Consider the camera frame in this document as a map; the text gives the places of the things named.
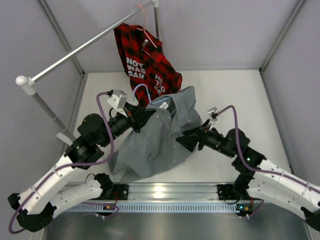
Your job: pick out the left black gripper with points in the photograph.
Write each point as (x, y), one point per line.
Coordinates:
(140, 116)

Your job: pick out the silver clothes rack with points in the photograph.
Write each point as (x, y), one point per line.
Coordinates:
(73, 39)

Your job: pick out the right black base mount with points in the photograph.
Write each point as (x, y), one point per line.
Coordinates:
(226, 192)

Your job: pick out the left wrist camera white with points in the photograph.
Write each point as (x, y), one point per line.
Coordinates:
(117, 99)

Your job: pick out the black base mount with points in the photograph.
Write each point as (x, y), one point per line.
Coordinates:
(119, 192)
(226, 192)

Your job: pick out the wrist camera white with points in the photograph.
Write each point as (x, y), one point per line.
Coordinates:
(213, 115)
(117, 99)

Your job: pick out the slotted grey cable duct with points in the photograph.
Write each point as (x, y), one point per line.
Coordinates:
(177, 207)

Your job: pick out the aluminium mounting rail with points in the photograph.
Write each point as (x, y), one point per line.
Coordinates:
(174, 192)

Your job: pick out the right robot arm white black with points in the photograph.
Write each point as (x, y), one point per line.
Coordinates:
(259, 178)

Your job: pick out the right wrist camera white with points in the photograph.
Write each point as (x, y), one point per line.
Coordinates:
(213, 115)

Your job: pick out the red black plaid shirt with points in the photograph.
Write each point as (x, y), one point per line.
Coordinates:
(142, 57)

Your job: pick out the grey button shirt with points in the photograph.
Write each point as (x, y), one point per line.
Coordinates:
(155, 150)

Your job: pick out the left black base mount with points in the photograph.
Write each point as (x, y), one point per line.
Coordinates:
(119, 192)

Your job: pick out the blue wire hanger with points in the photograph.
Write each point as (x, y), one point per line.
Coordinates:
(147, 93)

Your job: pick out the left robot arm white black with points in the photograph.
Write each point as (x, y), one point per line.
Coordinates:
(38, 206)

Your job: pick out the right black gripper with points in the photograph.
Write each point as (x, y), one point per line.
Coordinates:
(192, 137)

